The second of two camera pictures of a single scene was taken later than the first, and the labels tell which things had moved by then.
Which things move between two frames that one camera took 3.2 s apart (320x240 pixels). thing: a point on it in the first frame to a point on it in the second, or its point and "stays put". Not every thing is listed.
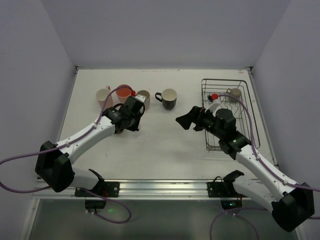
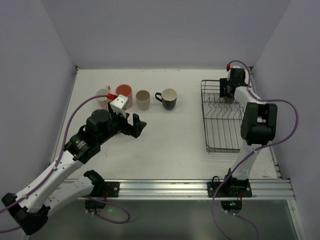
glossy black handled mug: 169,99 stays put
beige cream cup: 147,99 stays put
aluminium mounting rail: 147,189 stays put
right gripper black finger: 185,120 to 222,87
